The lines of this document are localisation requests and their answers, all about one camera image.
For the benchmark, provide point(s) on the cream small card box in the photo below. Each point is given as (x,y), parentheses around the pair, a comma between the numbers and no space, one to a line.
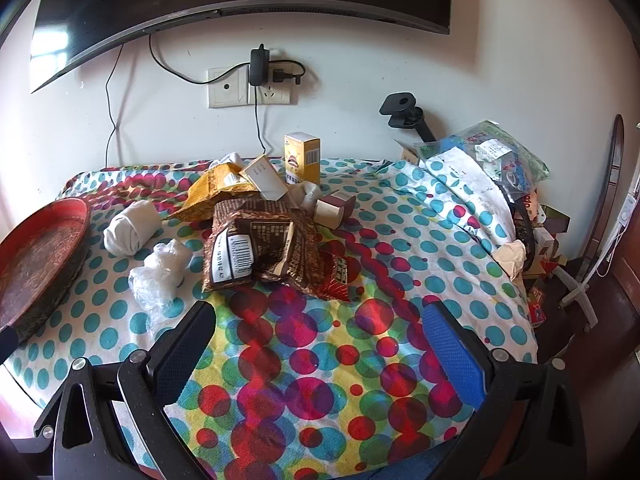
(265,177)

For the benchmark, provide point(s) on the rolled white sock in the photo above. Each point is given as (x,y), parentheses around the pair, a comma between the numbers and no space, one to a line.
(129,227)
(306,194)

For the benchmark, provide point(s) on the dark wooden chair back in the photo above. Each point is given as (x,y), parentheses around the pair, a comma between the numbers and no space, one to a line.
(611,180)

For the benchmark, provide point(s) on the brown cardboard box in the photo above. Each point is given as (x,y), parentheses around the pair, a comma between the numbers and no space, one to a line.
(407,152)

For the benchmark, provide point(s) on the clear plastic bag of papers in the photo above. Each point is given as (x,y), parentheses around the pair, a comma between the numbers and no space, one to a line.
(492,152)

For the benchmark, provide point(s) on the black wall plug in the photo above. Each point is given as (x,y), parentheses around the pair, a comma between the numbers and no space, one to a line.
(287,77)

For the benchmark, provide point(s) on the white wall switch plate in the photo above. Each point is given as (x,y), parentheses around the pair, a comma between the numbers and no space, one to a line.
(227,87)

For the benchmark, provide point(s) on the yellow medicine box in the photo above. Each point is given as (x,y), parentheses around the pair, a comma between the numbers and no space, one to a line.
(302,157)

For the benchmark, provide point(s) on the crumpled beige tissue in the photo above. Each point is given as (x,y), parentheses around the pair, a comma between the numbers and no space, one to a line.
(511,257)

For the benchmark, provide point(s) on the white wall socket plate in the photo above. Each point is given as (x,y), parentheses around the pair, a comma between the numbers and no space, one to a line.
(280,94)

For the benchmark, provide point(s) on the crumpled clear plastic bag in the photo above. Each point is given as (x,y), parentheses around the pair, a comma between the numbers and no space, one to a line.
(159,272)

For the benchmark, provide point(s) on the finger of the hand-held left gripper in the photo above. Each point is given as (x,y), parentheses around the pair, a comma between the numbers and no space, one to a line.
(7,344)

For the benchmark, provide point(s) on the red snack packet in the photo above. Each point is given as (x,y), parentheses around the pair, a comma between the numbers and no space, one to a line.
(336,272)

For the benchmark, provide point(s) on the polka dot tablecloth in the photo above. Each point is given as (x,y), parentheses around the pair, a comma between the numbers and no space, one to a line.
(320,360)

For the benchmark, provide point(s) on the pile of small boxes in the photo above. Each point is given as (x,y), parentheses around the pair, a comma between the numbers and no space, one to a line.
(545,250)

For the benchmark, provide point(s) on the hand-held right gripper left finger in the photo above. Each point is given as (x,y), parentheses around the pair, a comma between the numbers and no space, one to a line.
(186,340)

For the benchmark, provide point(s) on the black clamp mount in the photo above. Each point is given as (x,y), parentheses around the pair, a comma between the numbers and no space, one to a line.
(402,107)

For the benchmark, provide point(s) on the maroon and white small box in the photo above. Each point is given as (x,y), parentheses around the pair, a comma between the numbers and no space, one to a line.
(332,209)

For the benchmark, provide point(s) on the black power adapter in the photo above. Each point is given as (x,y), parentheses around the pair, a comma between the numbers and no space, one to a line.
(260,66)

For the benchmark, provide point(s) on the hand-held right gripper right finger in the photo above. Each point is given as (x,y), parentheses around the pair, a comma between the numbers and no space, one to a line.
(450,352)

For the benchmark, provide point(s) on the red round tray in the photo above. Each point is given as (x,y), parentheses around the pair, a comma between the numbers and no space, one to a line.
(37,255)

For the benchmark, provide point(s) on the brown snack bag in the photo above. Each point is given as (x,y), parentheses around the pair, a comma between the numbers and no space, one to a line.
(255,245)

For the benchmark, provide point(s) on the yellow snack bag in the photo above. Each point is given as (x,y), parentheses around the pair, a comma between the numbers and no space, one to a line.
(215,192)

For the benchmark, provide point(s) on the white plastic stand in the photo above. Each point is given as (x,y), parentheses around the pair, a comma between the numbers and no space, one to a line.
(577,290)

